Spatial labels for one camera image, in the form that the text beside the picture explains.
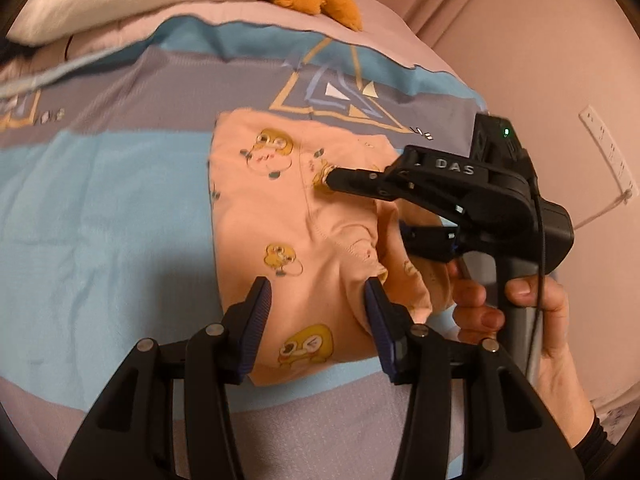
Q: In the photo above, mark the mauve bed sheet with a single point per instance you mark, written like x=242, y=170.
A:
x=380, y=30

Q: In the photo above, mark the orange cartoon print shirt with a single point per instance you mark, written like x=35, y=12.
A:
x=260, y=220

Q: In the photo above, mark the blue grey patterned quilt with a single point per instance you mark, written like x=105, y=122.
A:
x=100, y=210

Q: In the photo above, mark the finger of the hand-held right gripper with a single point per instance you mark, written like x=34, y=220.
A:
x=430, y=242
x=355, y=182

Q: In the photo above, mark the person's right hand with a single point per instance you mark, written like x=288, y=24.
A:
x=555, y=355

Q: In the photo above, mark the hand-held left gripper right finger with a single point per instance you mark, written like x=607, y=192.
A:
x=378, y=320

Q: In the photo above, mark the white wall power strip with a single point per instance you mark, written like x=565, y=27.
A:
x=607, y=150

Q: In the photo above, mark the person's right forearm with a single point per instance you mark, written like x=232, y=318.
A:
x=595, y=440

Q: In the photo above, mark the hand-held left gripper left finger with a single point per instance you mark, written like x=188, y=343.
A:
x=256, y=320

